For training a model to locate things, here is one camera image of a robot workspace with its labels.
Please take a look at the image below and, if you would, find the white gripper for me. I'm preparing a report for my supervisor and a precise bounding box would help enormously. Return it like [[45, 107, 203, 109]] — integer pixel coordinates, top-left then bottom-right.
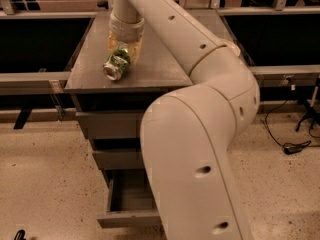
[[108, 13, 145, 65]]

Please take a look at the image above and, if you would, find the green crushed soda can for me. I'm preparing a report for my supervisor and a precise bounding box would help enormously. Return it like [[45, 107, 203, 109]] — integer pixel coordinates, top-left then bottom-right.
[[103, 46, 131, 81]]

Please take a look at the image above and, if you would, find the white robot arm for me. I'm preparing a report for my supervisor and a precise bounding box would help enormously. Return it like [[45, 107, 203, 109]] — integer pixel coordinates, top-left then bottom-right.
[[113, 0, 260, 240]]

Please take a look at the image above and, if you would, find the grey drawer cabinet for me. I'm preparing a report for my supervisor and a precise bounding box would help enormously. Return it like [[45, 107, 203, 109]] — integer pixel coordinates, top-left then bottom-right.
[[64, 9, 258, 182]]

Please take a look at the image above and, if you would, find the grey top drawer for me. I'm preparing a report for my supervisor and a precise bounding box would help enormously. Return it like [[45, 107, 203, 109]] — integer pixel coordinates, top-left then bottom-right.
[[76, 111, 143, 140]]

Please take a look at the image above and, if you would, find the grey middle drawer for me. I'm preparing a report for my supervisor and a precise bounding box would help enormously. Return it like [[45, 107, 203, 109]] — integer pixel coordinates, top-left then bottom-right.
[[93, 149, 144, 170]]

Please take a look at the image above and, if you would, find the grey open bottom drawer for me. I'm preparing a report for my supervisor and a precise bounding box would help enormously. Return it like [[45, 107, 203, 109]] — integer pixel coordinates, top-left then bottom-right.
[[97, 169, 161, 228]]

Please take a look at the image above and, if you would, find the white bowl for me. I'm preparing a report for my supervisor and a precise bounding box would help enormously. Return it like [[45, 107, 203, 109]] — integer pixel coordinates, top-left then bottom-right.
[[225, 40, 241, 56]]

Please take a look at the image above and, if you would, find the black tripod stand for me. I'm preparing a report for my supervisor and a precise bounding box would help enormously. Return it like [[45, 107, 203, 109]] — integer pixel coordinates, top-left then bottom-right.
[[296, 84, 320, 131]]

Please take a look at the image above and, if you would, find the black object on floor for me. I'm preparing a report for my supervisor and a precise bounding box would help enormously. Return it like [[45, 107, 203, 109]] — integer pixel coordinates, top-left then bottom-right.
[[14, 230, 26, 240]]

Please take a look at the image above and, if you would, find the grey metal rail frame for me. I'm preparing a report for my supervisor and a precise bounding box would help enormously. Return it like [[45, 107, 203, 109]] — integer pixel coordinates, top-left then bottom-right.
[[0, 11, 319, 96]]

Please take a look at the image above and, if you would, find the black cable with adapter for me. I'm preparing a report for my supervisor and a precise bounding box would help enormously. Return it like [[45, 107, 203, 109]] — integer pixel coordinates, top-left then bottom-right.
[[263, 98, 320, 156]]

